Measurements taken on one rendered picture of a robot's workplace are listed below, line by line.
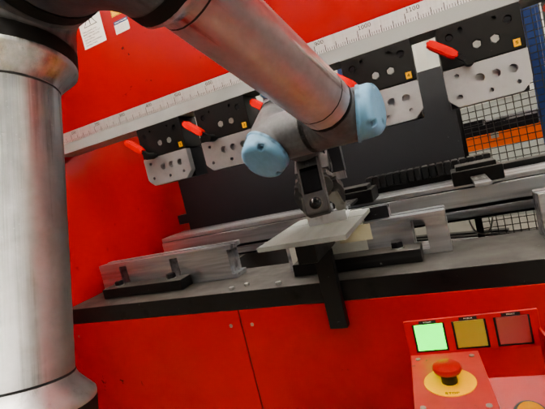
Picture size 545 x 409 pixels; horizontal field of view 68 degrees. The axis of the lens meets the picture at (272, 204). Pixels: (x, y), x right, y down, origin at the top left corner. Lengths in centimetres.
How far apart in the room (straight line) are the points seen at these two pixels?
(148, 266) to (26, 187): 96
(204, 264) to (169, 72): 53
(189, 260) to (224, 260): 12
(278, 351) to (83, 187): 88
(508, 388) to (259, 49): 60
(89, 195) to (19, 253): 118
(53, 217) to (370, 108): 39
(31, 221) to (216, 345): 81
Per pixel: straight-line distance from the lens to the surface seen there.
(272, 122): 62
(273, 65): 43
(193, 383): 120
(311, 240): 75
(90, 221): 151
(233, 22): 39
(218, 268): 115
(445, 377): 68
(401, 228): 97
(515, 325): 76
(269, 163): 62
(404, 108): 93
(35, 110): 38
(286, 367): 104
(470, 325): 75
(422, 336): 75
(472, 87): 93
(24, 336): 35
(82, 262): 146
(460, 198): 121
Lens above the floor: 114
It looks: 5 degrees down
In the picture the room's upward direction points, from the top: 14 degrees counter-clockwise
